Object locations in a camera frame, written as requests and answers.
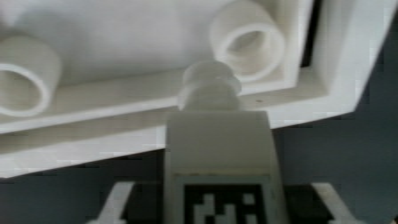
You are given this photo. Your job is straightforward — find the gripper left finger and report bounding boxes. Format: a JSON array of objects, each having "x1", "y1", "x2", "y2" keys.
[{"x1": 86, "y1": 180, "x2": 168, "y2": 224}]

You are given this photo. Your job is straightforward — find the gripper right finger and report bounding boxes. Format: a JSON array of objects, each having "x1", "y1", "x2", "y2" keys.
[{"x1": 281, "y1": 181, "x2": 365, "y2": 224}]

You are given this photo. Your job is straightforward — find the white square tabletop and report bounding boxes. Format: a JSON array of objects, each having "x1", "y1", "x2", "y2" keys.
[{"x1": 0, "y1": 0, "x2": 313, "y2": 134}]

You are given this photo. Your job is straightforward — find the white U-shaped obstacle fence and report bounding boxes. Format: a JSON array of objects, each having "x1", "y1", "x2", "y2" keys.
[{"x1": 0, "y1": 0, "x2": 398, "y2": 179}]

